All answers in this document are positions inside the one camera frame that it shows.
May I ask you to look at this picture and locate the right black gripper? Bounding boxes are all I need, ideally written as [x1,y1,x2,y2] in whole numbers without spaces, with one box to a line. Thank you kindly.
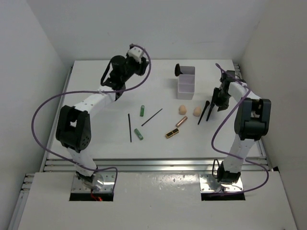
[211,88,232,112]

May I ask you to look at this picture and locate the black fan makeup brush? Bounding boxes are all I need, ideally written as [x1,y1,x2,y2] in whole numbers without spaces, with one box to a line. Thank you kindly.
[174,63,183,77]

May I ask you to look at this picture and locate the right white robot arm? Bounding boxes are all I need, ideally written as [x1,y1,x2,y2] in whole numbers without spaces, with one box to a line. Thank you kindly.
[211,70,272,184]

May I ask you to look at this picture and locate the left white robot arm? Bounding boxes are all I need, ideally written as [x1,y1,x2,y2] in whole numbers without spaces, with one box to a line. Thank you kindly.
[56,55,149,181]

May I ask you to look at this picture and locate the beige makeup sponge right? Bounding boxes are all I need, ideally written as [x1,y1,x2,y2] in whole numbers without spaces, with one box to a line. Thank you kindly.
[193,106,201,117]

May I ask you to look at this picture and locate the beige makeup sponge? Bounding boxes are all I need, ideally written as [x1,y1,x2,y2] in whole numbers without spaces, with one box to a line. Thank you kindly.
[193,106,201,117]
[178,105,187,115]

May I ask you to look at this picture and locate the beige makeup sponge left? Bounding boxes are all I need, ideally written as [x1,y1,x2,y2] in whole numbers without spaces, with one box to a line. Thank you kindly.
[178,105,187,115]

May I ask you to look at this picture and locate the small black angled brush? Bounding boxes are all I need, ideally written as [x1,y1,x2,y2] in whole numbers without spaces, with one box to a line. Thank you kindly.
[197,101,210,125]

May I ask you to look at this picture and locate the green lip balm tube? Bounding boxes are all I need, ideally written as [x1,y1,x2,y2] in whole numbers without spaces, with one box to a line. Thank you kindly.
[140,105,145,117]
[134,128,143,140]

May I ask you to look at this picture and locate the white compartment organizer box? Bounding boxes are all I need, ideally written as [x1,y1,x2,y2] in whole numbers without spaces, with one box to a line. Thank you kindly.
[177,66,195,100]

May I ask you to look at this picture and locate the rose gold lipstick tube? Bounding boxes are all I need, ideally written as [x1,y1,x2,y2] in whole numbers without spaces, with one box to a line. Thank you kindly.
[176,116,188,127]

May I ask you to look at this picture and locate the black gold lipstick case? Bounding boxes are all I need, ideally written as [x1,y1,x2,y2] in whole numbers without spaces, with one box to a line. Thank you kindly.
[165,128,179,139]

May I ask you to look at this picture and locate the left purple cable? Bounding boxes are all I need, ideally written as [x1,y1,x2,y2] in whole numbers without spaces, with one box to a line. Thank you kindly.
[32,44,152,192]

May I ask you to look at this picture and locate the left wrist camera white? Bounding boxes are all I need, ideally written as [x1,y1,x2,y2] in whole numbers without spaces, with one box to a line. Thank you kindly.
[127,46,144,64]

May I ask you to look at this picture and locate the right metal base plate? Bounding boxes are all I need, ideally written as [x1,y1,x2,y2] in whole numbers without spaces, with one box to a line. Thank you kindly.
[199,173,244,194]

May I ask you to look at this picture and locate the metal base plate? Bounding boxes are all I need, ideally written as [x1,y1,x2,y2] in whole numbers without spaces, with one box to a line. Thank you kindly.
[199,173,244,194]
[71,171,116,194]

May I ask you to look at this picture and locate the aluminium table frame rail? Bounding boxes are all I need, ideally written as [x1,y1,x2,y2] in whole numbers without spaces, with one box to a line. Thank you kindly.
[42,157,272,173]

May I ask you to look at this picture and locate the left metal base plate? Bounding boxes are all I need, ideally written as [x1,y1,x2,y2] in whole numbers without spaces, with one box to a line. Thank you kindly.
[71,171,116,194]

